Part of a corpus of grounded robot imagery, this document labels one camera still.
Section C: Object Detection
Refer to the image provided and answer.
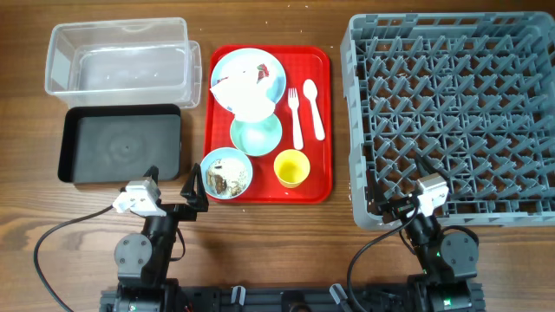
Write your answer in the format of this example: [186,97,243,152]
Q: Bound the light blue bowl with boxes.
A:
[200,147,253,200]

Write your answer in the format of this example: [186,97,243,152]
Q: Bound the small green bowl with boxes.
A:
[230,114,283,157]

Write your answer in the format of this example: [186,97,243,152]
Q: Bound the yellow plastic cup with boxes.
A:
[273,149,310,188]

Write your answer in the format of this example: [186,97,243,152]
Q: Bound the white plastic fork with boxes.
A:
[287,88,304,150]

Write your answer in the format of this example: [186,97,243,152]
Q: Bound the white paper napkin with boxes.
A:
[210,65,276,123]

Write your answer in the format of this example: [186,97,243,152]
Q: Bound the large light blue plate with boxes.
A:
[211,48,286,103]

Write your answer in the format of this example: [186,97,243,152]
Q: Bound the red snack wrapper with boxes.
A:
[257,63,270,83]

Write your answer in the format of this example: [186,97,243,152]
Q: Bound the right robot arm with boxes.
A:
[369,155,486,311]

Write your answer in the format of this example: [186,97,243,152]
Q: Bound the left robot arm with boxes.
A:
[99,164,209,312]

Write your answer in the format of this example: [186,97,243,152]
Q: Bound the grey dishwasher rack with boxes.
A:
[340,11,554,230]

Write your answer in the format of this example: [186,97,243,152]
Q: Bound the clear plastic waste bin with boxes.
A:
[44,17,202,108]

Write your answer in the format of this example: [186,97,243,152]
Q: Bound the food scraps and rice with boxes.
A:
[206,158,248,198]

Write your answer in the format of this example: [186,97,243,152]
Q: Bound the black plastic tray bin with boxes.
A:
[57,104,181,184]

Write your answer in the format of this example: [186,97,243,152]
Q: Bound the white plastic spoon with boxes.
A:
[303,79,325,141]

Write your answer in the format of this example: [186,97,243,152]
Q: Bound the red serving tray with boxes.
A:
[210,45,333,205]

